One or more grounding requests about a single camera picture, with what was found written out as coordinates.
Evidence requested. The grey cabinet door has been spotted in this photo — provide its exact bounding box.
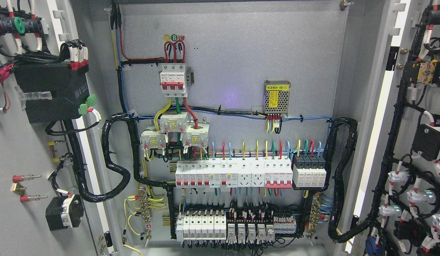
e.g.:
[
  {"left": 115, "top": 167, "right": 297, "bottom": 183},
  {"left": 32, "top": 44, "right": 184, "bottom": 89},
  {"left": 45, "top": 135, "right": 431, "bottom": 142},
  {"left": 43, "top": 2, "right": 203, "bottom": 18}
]
[
  {"left": 329, "top": 0, "right": 440, "bottom": 256},
  {"left": 0, "top": 0, "right": 118, "bottom": 256}
]

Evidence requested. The white current transformers group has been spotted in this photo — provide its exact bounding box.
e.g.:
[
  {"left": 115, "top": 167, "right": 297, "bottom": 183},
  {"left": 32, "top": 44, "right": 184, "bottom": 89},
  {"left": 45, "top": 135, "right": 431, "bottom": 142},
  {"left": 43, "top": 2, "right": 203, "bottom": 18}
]
[{"left": 140, "top": 112, "right": 210, "bottom": 150}]

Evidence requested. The red main circuit breaker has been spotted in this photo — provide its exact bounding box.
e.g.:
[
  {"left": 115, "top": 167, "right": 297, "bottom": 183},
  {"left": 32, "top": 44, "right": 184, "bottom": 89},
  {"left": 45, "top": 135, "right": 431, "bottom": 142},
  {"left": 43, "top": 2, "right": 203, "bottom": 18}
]
[{"left": 160, "top": 63, "right": 194, "bottom": 98}]

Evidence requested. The metal mesh power supply module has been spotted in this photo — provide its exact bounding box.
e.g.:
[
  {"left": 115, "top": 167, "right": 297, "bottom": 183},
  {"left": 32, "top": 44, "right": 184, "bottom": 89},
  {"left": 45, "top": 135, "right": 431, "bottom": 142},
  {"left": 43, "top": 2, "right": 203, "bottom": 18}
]
[{"left": 263, "top": 80, "right": 290, "bottom": 114}]

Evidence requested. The white socket breaker row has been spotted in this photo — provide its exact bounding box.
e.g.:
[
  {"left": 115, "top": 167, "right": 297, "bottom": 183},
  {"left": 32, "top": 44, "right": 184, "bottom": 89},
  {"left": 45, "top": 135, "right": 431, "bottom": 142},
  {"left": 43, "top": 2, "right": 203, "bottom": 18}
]
[{"left": 176, "top": 158, "right": 293, "bottom": 189}]

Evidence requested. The black surge protector block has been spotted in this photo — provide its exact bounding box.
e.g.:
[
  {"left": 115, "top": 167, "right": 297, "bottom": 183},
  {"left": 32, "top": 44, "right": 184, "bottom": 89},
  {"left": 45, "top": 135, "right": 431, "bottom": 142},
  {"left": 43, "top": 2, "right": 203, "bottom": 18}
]
[{"left": 292, "top": 154, "right": 327, "bottom": 191}]

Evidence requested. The lower white breaker relay row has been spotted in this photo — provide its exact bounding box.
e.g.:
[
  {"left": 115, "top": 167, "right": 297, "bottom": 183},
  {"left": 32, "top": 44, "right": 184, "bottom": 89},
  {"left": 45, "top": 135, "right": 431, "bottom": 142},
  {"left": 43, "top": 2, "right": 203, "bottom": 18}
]
[{"left": 176, "top": 201, "right": 299, "bottom": 249}]

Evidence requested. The black digital power meter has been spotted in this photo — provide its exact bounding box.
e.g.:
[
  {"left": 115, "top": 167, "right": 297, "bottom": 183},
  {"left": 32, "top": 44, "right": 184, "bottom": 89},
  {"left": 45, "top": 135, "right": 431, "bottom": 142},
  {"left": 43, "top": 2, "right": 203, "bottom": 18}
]
[{"left": 14, "top": 62, "right": 97, "bottom": 123}]

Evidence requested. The black corrugated cable conduit right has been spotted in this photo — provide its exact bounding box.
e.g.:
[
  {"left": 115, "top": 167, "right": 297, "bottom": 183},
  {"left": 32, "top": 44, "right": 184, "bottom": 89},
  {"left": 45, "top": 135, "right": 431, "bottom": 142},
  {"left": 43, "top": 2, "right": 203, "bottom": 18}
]
[{"left": 325, "top": 117, "right": 370, "bottom": 244}]

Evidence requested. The black corrugated cable conduit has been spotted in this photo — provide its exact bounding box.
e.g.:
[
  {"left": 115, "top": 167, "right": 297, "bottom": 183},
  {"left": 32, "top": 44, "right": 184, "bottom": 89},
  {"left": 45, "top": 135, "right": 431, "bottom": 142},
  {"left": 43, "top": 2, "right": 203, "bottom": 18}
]
[
  {"left": 325, "top": 117, "right": 370, "bottom": 244},
  {"left": 64, "top": 113, "right": 176, "bottom": 239}
]

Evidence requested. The black corrugated cable conduit left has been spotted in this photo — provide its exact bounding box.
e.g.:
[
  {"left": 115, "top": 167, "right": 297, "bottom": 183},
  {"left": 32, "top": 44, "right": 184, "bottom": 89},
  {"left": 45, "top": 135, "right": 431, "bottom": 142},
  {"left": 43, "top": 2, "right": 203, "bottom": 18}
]
[{"left": 64, "top": 113, "right": 176, "bottom": 239}]

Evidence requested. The white rotary selector switch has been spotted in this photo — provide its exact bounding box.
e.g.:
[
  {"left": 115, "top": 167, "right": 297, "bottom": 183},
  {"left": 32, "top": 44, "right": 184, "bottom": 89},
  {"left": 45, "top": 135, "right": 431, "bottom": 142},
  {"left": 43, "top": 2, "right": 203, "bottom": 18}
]
[{"left": 45, "top": 194, "right": 84, "bottom": 231}]

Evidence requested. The red terminal post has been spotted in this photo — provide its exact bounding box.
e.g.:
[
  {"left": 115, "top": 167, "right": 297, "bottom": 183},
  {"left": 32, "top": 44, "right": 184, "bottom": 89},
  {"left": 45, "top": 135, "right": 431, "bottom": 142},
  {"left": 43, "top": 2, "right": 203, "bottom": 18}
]
[{"left": 11, "top": 174, "right": 48, "bottom": 203}]

